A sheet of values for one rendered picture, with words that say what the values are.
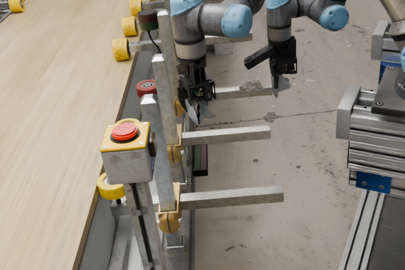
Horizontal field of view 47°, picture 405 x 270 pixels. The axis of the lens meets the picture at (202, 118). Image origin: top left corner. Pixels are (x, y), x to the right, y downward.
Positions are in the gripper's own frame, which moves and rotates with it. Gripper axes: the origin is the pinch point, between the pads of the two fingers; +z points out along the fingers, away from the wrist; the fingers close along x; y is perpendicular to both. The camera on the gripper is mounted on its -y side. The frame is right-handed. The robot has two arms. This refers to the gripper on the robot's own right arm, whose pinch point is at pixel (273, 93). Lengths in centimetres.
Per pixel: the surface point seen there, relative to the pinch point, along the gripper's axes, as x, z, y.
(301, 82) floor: 162, 83, 40
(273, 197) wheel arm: -51, 1, -7
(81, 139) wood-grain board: -30, -7, -58
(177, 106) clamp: -8.5, -3.4, -32.4
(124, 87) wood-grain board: 1, -7, -50
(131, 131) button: -81, -40, -32
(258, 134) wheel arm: -26.5, -1.8, -8.0
